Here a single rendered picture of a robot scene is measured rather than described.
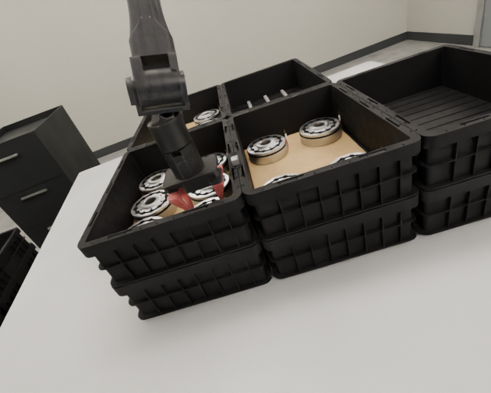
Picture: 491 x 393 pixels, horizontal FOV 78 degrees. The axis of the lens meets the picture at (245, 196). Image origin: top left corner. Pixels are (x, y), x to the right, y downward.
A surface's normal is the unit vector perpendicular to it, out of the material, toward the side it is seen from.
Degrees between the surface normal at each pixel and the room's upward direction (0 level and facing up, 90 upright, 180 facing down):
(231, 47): 90
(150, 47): 65
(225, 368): 0
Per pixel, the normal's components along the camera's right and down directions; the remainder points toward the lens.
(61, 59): 0.24, 0.50
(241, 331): -0.28, -0.78
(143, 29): 0.18, 0.07
